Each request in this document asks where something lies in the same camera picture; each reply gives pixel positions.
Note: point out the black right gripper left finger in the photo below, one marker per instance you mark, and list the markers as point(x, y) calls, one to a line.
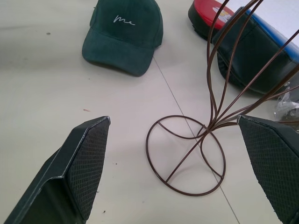
point(77, 168)

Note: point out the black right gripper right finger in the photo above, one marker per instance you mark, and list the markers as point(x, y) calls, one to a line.
point(275, 168)

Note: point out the clear plastic bag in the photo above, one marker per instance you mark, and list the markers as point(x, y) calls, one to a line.
point(286, 105)

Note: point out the blue boxing focus pad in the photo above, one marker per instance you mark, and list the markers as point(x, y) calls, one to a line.
point(254, 53)

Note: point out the dark green baseball cap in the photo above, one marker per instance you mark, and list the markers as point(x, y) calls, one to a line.
point(123, 39)

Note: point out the red boxing focus pad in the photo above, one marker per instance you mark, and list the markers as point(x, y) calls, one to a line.
point(208, 14)

